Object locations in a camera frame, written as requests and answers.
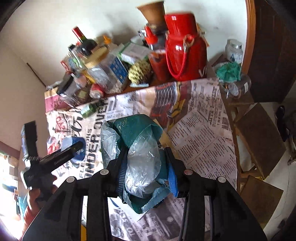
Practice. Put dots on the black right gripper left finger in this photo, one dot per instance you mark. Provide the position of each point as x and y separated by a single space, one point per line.
117 169

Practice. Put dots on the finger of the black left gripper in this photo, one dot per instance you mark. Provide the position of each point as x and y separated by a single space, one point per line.
57 159

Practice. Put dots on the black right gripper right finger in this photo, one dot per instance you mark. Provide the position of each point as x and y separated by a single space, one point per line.
176 176

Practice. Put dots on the blue white paper cup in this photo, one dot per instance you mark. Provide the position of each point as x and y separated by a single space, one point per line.
78 146

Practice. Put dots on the green and clear plastic bag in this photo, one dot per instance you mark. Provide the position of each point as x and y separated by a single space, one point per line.
146 179

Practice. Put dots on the person's left hand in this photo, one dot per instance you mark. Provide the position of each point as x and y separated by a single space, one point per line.
32 208

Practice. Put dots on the pink patterned paper bag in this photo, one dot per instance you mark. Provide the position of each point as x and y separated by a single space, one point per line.
54 102

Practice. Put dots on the small green glass bottle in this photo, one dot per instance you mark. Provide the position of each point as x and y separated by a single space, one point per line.
91 108

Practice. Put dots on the clear jar black lid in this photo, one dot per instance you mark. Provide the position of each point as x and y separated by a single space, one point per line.
74 90

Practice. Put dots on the wooden stool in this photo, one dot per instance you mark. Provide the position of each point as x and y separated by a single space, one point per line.
260 136

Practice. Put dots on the small red white can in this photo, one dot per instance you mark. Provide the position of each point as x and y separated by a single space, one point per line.
96 91

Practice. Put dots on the brown cardboard piece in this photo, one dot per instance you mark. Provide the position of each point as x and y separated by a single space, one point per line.
261 198

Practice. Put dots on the clear jar gold lid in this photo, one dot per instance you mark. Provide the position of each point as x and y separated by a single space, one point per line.
99 68

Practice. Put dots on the clear jar on side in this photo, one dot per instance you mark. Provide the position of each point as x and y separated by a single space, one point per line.
236 89

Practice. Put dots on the yellow green pinecone ball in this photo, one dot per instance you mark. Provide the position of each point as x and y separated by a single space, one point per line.
140 72

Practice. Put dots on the black shoe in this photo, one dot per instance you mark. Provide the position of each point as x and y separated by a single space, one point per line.
280 123

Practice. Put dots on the teal crumpled cloth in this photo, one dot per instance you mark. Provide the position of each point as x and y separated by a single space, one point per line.
229 72

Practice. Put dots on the red thermos jug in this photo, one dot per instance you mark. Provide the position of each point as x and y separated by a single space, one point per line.
186 51

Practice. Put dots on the red wine bottle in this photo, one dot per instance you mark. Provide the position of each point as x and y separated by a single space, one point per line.
87 45

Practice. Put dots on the white green box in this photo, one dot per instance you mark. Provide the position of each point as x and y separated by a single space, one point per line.
132 53

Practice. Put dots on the glass jar silver lid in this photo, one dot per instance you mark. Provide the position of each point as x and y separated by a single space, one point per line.
234 52

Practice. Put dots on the red squeeze sauce bottle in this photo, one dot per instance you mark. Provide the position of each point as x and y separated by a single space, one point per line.
157 57

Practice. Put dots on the brown wooden door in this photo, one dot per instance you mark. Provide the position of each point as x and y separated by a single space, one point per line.
270 49

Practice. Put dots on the terracotta clay pot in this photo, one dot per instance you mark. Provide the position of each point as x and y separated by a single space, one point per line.
154 13

